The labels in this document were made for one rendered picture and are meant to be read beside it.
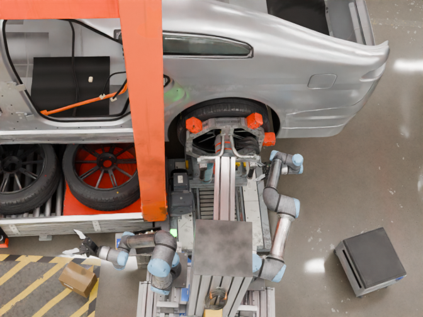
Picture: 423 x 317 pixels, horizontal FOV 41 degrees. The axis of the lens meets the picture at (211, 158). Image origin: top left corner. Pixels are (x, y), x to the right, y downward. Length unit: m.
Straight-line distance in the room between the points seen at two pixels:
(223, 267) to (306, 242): 2.35
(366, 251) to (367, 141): 1.22
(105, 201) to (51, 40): 1.27
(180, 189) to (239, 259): 1.98
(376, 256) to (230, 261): 2.19
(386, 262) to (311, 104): 1.37
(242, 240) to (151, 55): 0.87
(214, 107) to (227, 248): 1.53
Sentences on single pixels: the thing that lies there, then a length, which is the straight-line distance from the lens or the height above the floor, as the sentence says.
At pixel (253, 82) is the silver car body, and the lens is 3.52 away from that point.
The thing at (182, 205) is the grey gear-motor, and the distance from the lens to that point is 4.25.
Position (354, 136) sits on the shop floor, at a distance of 5.24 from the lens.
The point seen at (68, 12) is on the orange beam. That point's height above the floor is 2.65.
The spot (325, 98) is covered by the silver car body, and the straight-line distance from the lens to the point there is 3.80.
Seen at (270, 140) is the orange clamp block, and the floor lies 0.88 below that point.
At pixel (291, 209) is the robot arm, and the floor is 1.10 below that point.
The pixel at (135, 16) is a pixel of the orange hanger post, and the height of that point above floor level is 2.66.
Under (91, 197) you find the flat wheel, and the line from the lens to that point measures 4.21.
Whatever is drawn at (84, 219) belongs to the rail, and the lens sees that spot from 4.27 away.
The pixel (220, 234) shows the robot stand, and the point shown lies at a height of 2.03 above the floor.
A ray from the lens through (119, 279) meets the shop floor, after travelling 4.50.
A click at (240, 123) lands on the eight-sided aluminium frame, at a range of 3.76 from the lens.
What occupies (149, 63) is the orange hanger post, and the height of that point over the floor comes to 2.37.
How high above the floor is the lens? 4.32
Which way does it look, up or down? 62 degrees down
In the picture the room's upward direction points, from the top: 8 degrees clockwise
